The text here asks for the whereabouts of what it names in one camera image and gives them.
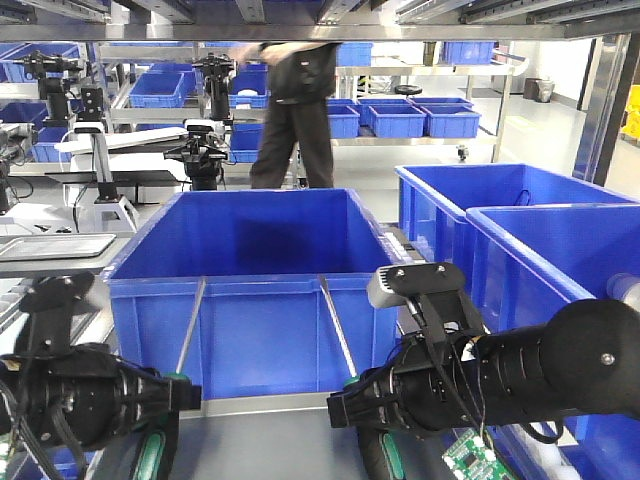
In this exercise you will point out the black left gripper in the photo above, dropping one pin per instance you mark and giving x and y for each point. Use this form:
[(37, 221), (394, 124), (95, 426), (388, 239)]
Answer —
[(101, 396)]

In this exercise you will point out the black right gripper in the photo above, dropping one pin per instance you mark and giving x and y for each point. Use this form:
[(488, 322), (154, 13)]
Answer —
[(413, 393)]

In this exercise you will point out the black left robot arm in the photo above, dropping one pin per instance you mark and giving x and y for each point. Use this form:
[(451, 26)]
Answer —
[(20, 434)]

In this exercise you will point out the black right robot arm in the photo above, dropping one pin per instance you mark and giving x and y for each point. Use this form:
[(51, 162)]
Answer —
[(584, 360)]

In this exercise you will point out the large blue plastic bin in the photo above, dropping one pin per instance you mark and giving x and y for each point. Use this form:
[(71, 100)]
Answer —
[(263, 326)]

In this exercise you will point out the green circuit board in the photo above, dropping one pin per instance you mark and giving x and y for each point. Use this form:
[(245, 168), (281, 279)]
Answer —
[(468, 458)]

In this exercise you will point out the blue bin right front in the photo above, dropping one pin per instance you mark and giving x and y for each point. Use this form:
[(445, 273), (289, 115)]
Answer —
[(529, 262)]

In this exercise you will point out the white robot station behind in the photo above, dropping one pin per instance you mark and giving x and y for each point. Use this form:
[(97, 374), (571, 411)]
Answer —
[(197, 161)]

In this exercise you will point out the person in dark clothes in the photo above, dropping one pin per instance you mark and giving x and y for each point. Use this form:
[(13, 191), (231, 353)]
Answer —
[(301, 77)]

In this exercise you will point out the steel shelving rack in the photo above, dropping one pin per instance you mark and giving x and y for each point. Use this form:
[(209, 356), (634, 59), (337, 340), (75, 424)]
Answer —
[(179, 30)]

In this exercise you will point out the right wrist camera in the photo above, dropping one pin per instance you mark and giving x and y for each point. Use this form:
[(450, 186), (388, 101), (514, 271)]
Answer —
[(392, 285)]

